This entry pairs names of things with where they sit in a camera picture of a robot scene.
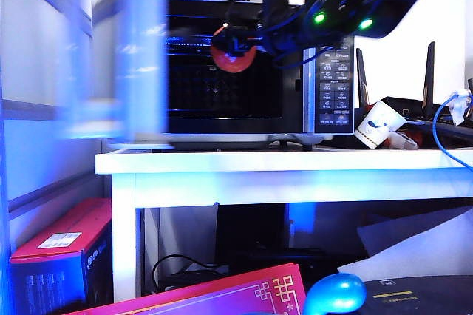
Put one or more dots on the black box yellow print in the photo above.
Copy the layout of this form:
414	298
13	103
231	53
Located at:
425	296

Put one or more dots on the white table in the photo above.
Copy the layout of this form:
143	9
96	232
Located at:
258	161

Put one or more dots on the blue glossy oval object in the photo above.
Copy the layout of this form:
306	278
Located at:
332	293

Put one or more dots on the red and blue carton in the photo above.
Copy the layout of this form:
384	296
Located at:
55	267

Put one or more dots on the red white small packet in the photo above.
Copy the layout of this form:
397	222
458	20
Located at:
403	139

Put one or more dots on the grey cardboard sheet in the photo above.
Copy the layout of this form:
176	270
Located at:
406	226

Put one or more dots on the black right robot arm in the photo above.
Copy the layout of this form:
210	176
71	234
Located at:
399	15

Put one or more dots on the black glass microwave door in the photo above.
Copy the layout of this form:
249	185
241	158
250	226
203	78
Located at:
129	71

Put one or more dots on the black router with antennas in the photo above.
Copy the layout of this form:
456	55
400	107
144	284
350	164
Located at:
425	111

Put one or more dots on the orange fruit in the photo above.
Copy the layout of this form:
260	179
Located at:
233	63

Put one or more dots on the silver black microwave oven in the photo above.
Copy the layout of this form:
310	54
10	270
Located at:
332	89

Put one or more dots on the pink printed gift box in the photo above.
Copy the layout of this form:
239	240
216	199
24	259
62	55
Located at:
207	300

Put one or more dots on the white paper cup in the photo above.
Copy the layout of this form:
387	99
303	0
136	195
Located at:
377	122

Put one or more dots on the black computer case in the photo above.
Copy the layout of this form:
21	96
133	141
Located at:
251	230

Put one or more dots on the white foam sheet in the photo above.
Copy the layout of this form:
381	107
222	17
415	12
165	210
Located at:
406	259

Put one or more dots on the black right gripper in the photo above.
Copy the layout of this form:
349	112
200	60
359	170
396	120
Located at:
318	26

